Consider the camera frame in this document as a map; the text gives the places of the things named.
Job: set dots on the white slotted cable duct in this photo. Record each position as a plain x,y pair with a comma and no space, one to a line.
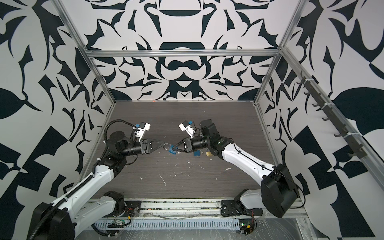
177,224

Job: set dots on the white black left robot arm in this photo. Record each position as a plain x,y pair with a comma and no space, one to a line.
66,217

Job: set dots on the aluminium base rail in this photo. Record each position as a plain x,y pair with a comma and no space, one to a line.
179,208

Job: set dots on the grey wall hook rail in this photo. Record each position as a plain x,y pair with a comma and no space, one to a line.
334,115

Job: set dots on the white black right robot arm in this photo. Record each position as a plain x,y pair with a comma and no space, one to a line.
277,192

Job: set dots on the blue padlock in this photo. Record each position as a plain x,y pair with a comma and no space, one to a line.
168,147
196,153

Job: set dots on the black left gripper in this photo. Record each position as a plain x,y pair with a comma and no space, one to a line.
145,145

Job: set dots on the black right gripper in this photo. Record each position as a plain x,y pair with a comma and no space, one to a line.
189,145

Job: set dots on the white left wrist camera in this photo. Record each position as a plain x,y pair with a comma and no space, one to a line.
140,130

